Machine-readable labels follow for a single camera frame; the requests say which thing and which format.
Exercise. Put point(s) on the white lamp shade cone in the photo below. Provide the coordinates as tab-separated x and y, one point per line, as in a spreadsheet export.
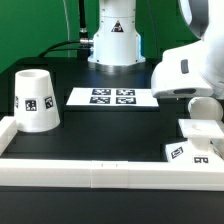
35	107

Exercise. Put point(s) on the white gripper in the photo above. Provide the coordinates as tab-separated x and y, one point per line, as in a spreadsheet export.
178	74

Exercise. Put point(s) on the white lamp bulb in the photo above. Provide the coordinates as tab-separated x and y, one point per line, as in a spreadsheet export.
205	108

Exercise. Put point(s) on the white marker sheet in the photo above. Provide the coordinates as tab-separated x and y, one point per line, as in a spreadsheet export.
111	97

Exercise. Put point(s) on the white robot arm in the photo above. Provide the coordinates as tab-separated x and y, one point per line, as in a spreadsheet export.
116	44

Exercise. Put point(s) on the white lamp base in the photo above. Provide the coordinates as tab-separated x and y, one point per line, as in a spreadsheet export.
197	149

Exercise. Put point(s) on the white front fence rail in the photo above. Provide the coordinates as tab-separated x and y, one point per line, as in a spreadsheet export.
107	174

